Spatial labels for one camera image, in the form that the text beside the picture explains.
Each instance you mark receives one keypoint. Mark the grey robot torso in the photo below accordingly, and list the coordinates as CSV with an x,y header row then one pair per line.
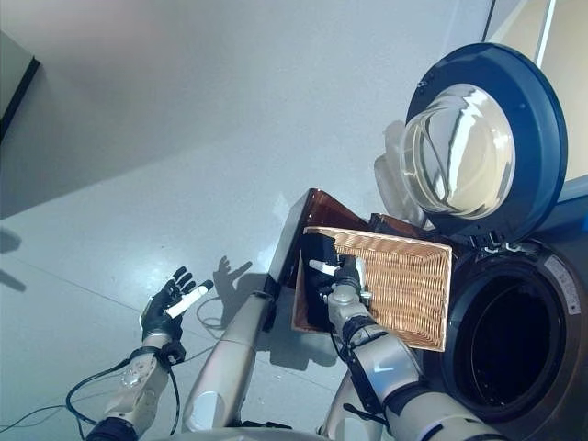
x,y
239,434

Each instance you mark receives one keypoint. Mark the large black garment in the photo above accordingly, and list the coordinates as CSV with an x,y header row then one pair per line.
x,y
317,248

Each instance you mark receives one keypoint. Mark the dark brown glossy stool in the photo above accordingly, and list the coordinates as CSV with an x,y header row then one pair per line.
x,y
321,206

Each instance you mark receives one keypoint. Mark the silver left robot leg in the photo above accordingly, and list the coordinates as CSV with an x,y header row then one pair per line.
x,y
229,353

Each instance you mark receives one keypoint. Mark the grey cabinet with black edge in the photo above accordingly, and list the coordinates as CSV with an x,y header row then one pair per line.
x,y
11,82

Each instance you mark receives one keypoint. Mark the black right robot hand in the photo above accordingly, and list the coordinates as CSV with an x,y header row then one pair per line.
x,y
349,271

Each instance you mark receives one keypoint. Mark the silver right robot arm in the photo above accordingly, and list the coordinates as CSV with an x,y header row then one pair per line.
x,y
390,367

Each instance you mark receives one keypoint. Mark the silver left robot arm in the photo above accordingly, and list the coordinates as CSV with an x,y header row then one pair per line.
x,y
138,390

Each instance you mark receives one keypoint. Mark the round glass washer door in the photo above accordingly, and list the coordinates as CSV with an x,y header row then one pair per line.
x,y
459,147

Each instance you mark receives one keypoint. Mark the grey front-load washing machine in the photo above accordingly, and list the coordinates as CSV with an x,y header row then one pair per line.
x,y
565,367

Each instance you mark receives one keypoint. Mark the rectangular wicker laundry basket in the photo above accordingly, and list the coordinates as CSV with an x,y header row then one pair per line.
x,y
404,285

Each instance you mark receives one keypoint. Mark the silver robot leg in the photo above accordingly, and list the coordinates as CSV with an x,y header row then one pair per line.
x,y
340,409
229,353

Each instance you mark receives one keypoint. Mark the silver right robot leg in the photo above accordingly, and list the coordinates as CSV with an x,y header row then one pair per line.
x,y
340,409

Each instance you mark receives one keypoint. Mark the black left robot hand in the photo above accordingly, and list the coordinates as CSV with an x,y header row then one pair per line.
x,y
158,317

